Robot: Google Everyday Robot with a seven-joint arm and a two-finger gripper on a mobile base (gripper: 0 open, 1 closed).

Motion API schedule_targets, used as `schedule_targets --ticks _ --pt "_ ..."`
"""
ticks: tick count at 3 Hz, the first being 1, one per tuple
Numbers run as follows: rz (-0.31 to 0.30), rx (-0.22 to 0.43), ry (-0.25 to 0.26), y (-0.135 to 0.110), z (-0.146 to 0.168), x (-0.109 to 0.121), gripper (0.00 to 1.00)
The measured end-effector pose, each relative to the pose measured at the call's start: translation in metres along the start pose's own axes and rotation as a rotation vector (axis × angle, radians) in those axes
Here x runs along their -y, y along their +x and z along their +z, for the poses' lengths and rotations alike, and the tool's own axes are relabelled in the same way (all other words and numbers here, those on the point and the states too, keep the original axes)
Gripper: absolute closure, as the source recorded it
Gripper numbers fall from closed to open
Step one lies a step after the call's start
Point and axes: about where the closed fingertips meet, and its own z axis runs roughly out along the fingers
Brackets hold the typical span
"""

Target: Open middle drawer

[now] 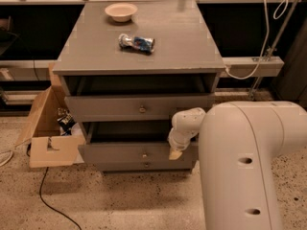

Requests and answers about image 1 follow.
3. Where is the grey wall rail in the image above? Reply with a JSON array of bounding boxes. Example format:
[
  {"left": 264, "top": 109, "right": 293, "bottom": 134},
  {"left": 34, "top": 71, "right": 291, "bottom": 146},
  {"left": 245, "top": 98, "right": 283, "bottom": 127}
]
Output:
[{"left": 0, "top": 57, "right": 284, "bottom": 81}]

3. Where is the white floor cable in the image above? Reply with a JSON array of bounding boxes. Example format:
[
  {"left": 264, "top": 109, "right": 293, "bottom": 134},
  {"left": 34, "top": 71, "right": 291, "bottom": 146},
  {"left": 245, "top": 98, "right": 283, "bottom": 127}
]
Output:
[{"left": 0, "top": 137, "right": 32, "bottom": 168}]

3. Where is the white cable on rail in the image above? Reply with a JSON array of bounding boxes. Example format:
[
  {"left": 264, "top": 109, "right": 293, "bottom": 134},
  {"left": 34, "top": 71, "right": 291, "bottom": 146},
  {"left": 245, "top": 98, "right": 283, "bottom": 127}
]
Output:
[{"left": 224, "top": 0, "right": 290, "bottom": 81}]

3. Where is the open cardboard box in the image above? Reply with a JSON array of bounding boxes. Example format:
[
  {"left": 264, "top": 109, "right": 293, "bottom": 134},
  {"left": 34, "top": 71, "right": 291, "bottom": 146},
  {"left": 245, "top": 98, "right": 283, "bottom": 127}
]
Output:
[{"left": 15, "top": 63, "right": 85, "bottom": 168}]

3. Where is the grey bottom drawer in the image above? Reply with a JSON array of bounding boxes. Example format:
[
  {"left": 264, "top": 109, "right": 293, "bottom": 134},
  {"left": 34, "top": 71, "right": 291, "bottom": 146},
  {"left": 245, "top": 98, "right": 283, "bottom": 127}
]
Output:
[{"left": 96, "top": 160, "right": 196, "bottom": 172}]

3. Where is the metal diagonal pole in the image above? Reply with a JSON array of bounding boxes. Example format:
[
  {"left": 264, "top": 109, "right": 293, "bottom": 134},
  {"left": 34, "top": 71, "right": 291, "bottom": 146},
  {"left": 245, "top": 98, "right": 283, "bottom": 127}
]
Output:
[{"left": 248, "top": 0, "right": 300, "bottom": 101}]

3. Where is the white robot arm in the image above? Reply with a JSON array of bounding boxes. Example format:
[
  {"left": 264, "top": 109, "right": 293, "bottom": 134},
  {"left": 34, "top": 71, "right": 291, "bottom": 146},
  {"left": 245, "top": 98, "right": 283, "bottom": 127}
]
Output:
[{"left": 168, "top": 101, "right": 307, "bottom": 230}]

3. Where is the black snack bag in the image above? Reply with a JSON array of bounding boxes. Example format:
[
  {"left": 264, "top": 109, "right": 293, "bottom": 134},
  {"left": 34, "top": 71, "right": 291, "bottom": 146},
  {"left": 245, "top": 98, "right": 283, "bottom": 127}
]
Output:
[{"left": 57, "top": 108, "right": 76, "bottom": 135}]

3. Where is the black floor cable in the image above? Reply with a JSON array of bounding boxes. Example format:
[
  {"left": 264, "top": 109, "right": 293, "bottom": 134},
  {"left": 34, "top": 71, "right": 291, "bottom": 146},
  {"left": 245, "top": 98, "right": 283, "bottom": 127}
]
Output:
[{"left": 38, "top": 167, "right": 83, "bottom": 230}]

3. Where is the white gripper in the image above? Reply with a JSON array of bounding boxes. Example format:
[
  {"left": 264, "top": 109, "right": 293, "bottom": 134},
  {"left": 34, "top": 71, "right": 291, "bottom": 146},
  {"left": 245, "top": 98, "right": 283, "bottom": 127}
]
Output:
[{"left": 168, "top": 128, "right": 192, "bottom": 160}]

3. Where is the grey drawer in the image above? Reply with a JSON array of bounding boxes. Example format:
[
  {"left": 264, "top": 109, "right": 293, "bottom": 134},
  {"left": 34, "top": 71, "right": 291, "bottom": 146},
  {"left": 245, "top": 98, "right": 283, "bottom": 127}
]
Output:
[
  {"left": 78, "top": 122, "right": 200, "bottom": 165},
  {"left": 65, "top": 94, "right": 214, "bottom": 123},
  {"left": 96, "top": 160, "right": 196, "bottom": 172}
]

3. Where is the white bowl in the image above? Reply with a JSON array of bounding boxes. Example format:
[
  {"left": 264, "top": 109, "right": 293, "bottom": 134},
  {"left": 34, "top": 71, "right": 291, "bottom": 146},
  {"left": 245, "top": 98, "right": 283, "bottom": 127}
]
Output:
[{"left": 105, "top": 3, "right": 138, "bottom": 23}]

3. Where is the grey top drawer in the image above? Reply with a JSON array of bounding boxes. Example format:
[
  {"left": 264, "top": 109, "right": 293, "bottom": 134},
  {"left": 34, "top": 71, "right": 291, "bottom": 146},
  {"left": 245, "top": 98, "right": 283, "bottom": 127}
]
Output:
[{"left": 65, "top": 94, "right": 214, "bottom": 123}]

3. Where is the grey drawer cabinet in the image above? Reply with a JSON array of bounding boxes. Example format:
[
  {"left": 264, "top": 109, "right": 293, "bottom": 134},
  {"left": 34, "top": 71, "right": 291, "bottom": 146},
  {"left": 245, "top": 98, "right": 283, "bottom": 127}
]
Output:
[{"left": 54, "top": 1, "right": 224, "bottom": 162}]

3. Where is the crushed blue soda can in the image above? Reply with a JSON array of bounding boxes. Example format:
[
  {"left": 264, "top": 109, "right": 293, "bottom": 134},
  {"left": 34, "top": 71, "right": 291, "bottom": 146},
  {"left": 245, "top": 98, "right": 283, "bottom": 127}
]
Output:
[{"left": 118, "top": 34, "right": 155, "bottom": 54}]

